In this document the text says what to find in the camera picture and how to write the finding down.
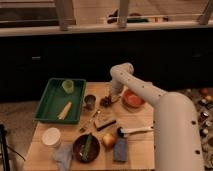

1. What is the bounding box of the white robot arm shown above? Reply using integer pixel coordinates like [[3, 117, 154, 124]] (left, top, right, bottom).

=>
[[109, 63, 204, 171]]

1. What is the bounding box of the small metal cup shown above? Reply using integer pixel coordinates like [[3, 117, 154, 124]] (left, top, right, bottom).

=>
[[84, 94, 96, 110]]

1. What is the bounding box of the green plastic cup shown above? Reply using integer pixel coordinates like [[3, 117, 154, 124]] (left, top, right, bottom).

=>
[[62, 80, 74, 94]]

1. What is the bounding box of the white paper cup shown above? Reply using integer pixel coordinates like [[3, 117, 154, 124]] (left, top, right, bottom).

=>
[[42, 127, 61, 148]]

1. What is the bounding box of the orange bowl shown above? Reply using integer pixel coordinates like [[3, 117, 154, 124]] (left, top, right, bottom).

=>
[[122, 89, 145, 108]]

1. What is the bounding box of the metal fork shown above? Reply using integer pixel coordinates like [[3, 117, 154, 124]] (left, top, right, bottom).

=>
[[79, 109, 101, 132]]

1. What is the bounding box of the wooden block brush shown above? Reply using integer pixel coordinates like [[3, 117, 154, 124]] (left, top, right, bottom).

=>
[[94, 117, 116, 131]]

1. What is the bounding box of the apple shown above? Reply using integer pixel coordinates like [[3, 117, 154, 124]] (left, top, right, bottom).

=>
[[102, 133, 116, 148]]

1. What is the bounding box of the blue sponge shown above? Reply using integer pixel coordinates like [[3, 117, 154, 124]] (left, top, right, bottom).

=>
[[113, 138, 127, 162]]

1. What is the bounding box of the green cucumber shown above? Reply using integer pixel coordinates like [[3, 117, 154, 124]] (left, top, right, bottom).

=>
[[82, 133, 92, 162]]

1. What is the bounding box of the green plastic tray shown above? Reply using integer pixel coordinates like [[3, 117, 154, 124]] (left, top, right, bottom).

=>
[[34, 78, 86, 124]]

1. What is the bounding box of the dark brown plate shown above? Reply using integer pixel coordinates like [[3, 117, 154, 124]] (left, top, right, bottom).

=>
[[73, 134, 100, 163]]

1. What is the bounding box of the blue cloth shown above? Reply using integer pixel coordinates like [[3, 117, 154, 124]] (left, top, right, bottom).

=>
[[53, 144, 72, 171]]

